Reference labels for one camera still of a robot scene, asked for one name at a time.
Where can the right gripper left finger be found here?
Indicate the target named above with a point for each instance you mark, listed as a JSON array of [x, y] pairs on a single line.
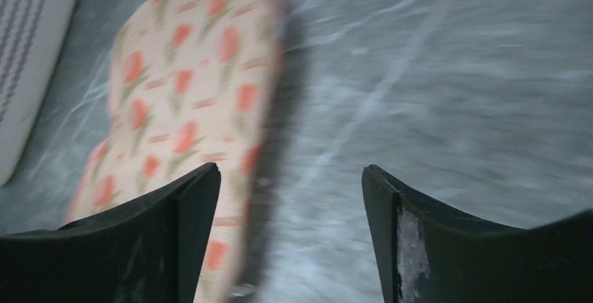
[[149, 249]]

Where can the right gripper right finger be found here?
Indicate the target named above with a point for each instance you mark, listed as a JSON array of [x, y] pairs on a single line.
[[428, 251]]

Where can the pink floral mesh laundry bag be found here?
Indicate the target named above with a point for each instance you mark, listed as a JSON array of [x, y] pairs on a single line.
[[191, 82]]

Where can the cream plastic laundry basket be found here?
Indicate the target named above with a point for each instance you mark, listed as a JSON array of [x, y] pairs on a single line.
[[32, 36]]

